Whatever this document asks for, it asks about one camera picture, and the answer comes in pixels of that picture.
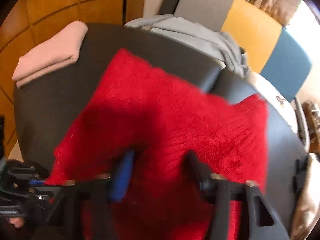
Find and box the red knitted sweater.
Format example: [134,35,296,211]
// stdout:
[47,49,268,239]

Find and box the beige fluffy blanket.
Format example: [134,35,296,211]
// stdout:
[290,153,319,239]

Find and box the white printed pillow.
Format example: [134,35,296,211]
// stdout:
[246,71,298,134]

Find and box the light grey garment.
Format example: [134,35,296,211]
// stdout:
[125,14,251,78]

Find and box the grey yellow blue sofa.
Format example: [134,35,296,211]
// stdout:
[175,0,311,101]

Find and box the folded pink cloth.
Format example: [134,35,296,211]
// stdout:
[12,21,88,88]

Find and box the wooden wardrobe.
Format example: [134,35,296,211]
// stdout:
[1,0,144,155]

